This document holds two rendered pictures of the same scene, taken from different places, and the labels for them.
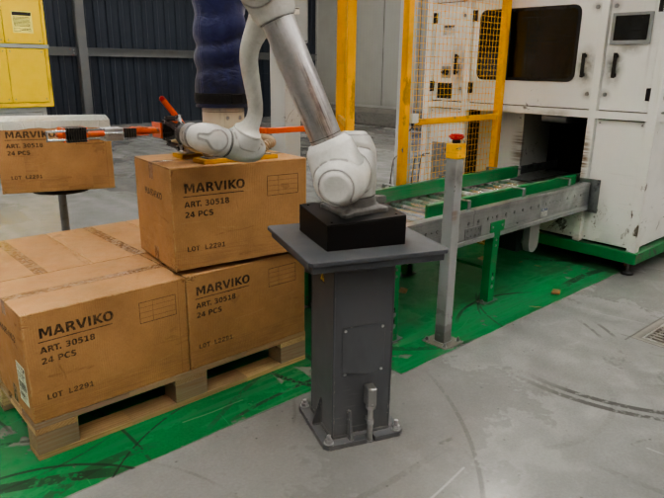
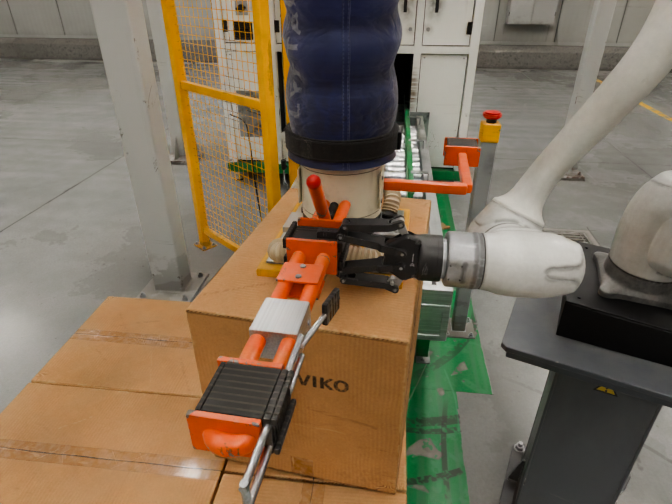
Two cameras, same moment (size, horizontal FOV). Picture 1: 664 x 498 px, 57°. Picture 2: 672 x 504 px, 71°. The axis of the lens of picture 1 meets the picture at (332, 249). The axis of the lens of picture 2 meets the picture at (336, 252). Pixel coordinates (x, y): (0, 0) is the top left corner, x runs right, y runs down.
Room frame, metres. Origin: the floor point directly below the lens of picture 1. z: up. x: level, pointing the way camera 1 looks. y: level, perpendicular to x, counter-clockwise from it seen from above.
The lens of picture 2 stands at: (1.87, 1.08, 1.47)
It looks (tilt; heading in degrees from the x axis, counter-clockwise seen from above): 30 degrees down; 319
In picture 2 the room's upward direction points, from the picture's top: straight up
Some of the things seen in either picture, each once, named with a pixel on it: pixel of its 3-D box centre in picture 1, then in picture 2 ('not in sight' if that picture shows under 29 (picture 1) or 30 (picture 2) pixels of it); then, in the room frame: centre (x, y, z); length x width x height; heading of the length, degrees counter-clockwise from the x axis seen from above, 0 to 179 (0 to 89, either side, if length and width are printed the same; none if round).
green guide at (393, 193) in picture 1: (446, 182); not in sight; (4.05, -0.76, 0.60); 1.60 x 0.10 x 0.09; 132
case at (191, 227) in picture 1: (222, 204); (333, 315); (2.57, 0.47, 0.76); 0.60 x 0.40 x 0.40; 126
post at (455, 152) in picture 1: (449, 246); (472, 237); (2.85, -0.57, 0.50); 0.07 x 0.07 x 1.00; 42
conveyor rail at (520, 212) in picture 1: (489, 221); (425, 185); (3.38, -0.89, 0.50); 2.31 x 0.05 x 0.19; 132
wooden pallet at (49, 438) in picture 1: (137, 346); not in sight; (2.60, 0.90, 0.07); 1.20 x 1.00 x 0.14; 132
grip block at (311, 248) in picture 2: (166, 128); (316, 245); (2.41, 0.65, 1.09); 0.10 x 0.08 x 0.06; 39
